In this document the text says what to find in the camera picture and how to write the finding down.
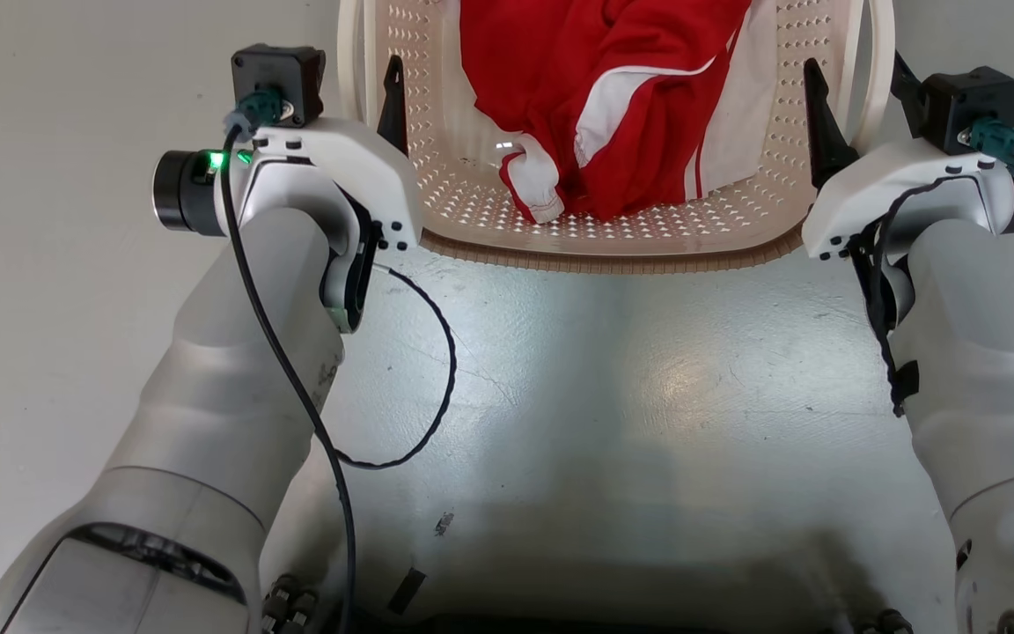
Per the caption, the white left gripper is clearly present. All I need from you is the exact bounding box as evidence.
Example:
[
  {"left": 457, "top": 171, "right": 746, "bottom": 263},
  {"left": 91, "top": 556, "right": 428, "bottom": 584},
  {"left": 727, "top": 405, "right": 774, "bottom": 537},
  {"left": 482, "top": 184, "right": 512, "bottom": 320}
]
[{"left": 152, "top": 55, "right": 424, "bottom": 258}]

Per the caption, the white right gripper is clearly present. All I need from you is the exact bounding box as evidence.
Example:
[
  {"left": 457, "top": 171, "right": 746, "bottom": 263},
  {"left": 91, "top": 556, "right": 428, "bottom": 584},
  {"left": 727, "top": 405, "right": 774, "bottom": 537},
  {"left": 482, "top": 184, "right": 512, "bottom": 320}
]
[{"left": 802, "top": 50, "right": 1014, "bottom": 262}]

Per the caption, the beige perforated plastic laundry basket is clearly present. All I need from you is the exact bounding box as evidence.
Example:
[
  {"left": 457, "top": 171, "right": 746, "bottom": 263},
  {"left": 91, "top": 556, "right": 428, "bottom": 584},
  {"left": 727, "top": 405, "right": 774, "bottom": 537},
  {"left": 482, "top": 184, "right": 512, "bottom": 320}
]
[{"left": 337, "top": 0, "right": 897, "bottom": 275}]

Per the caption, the red and white garment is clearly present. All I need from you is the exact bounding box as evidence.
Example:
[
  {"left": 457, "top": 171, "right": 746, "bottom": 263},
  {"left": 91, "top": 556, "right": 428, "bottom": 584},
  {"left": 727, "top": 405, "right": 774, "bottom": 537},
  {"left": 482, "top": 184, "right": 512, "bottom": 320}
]
[{"left": 459, "top": 0, "right": 779, "bottom": 225}]

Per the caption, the black tape strip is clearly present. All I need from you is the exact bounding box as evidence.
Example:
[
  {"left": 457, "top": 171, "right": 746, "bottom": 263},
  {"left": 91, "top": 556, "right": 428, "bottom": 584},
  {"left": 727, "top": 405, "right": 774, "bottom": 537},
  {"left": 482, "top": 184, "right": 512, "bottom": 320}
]
[{"left": 386, "top": 568, "right": 428, "bottom": 616}]

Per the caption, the thin braided black right cable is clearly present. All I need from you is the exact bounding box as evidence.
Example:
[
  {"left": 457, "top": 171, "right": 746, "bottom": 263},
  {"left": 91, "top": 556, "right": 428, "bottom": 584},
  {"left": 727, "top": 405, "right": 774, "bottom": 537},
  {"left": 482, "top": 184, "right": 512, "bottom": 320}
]
[{"left": 850, "top": 176, "right": 953, "bottom": 417}]

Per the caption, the thin braided black cable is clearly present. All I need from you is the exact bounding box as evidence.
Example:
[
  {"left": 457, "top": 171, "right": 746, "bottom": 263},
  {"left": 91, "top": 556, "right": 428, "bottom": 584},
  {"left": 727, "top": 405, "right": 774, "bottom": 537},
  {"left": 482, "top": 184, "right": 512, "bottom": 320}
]
[
  {"left": 850, "top": 176, "right": 953, "bottom": 417},
  {"left": 331, "top": 262, "right": 459, "bottom": 470}
]

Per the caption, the thin braided black left cable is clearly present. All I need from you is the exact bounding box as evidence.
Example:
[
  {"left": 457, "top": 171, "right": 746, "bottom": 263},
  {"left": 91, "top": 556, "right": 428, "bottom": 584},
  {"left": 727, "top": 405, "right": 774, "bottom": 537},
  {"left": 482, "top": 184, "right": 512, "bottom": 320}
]
[{"left": 331, "top": 262, "right": 459, "bottom": 470}]

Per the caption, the thick black left camera cable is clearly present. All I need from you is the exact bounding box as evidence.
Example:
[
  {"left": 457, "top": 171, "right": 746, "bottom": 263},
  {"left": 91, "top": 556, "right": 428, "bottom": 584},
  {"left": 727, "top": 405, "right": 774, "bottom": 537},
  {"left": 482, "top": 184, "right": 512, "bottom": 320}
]
[{"left": 219, "top": 88, "right": 358, "bottom": 634}]

